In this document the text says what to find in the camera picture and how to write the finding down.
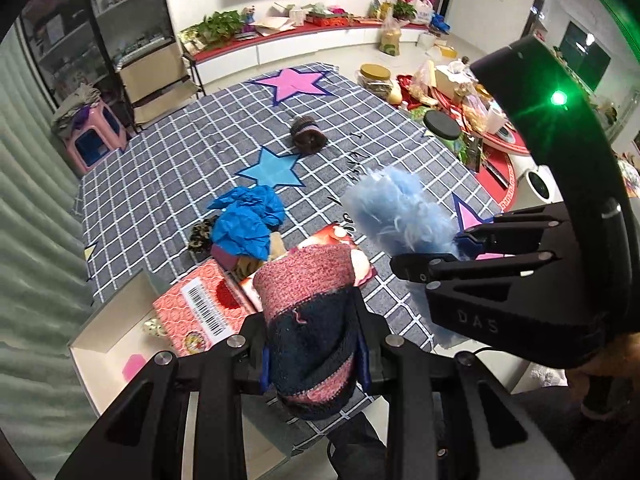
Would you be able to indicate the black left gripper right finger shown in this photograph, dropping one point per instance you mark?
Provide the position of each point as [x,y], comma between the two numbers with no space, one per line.
[448,418]

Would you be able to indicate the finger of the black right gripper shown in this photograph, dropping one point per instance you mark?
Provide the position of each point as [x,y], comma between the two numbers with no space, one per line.
[416,268]
[522,229]

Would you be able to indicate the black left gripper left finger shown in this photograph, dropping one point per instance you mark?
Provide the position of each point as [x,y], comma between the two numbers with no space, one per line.
[141,434]

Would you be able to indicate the light blue fluffy cloth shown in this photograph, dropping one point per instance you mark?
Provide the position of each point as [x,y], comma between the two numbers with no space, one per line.
[390,208]

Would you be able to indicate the pink sponge block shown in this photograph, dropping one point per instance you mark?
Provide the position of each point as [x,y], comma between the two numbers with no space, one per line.
[134,364]

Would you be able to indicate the pink and navy knit sock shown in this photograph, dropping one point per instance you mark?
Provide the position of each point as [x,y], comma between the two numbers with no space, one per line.
[308,301]

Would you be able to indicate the dark purple knit sock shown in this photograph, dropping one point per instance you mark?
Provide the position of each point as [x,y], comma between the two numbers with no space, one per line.
[306,136]

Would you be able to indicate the beige cloth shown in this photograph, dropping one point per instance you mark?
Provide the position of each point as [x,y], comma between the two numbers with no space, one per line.
[245,266]

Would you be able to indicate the leopard print scrunchie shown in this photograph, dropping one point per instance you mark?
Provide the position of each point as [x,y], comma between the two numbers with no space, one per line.
[200,238]

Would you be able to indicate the green curtain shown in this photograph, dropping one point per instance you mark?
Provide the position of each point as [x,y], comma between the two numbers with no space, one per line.
[45,296]

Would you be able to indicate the white open cardboard box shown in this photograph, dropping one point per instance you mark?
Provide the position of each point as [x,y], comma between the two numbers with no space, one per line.
[115,331]

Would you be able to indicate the jar with black lid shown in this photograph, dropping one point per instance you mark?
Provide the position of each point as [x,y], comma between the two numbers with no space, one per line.
[445,128]

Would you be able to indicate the red patterned barcode box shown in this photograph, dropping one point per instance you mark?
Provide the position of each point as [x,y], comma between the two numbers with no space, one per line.
[204,308]

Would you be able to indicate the glass jar with gold lid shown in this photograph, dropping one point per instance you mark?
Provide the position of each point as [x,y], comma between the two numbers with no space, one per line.
[376,79]

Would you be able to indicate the grey checked star tablecloth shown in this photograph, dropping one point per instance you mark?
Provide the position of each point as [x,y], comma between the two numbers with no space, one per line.
[139,205]

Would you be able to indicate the pink plastic stool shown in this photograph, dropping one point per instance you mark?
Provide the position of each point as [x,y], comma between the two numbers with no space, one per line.
[96,132]

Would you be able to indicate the green potted plant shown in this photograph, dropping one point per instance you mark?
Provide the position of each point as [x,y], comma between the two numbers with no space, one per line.
[220,27]

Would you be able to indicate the folding chair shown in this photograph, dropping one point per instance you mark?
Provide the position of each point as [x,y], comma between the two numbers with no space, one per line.
[160,82]

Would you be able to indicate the glass display cabinet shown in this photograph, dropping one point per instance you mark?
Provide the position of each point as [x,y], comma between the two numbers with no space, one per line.
[74,42]

